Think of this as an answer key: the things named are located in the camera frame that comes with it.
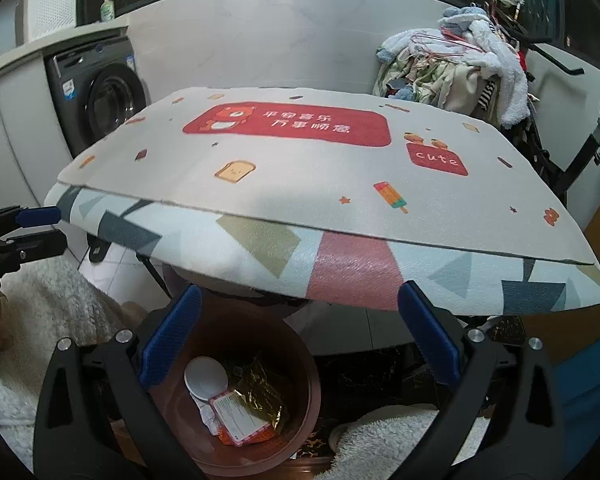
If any white fluffy towel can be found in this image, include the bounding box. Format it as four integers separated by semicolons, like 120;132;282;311
329;402;486;480
0;259;148;466

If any white tissue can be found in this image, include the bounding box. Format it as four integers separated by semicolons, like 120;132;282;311
190;392;221;436

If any white fluffy towel left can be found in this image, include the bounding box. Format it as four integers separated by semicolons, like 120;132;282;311
0;259;148;466

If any bear printed table mat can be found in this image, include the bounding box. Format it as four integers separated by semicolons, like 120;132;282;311
57;87;600;266

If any white paper cup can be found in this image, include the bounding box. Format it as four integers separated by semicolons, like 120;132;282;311
184;356;229;402

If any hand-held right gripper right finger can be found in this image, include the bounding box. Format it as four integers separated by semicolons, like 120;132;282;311
397;281;568;480

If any pile of clothes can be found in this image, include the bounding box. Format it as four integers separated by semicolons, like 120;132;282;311
372;4;531;128

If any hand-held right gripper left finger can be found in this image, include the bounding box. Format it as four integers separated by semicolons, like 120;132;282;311
34;284;203;480

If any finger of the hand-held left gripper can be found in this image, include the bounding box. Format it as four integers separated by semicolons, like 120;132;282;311
0;205;62;235
2;230;68;263

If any black exercise bike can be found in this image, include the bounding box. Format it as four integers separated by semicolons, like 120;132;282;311
500;10;600;201

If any brown trash bin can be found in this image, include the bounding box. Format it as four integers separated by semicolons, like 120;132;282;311
140;287;322;465

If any orange foam fruit net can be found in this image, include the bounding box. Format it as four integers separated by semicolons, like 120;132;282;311
216;425;273;447

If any white perforated basket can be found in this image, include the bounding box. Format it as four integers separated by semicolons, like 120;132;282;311
22;0;78;43

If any grey washing machine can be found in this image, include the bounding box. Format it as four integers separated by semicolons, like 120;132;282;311
44;35;152;160

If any gold foil wrapper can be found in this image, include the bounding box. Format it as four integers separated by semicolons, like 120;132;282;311
230;357;288;433

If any black table frame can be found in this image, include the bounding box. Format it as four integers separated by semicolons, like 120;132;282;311
87;237;173;301

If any white fluffy towel bottom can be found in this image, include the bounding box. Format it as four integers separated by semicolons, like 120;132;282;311
329;402;486;480

